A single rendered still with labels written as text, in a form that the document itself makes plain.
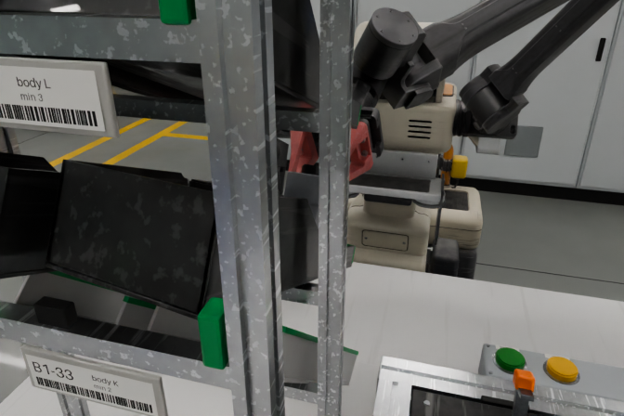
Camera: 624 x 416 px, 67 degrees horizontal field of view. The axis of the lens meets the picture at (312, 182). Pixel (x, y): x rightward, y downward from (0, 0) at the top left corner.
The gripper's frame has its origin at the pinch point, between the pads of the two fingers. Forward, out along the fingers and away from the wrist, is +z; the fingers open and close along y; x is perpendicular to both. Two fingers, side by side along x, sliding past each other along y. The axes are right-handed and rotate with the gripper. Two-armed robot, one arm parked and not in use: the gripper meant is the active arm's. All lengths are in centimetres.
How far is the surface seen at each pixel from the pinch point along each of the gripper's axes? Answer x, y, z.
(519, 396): 22.6, 23.9, 7.8
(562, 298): 62, 32, -29
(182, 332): 5.1, -8.3, 17.9
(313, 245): -3.6, 4.9, 9.6
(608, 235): 234, 75, -180
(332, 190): -9.3, 7.1, 7.8
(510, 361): 35.7, 23.0, -1.4
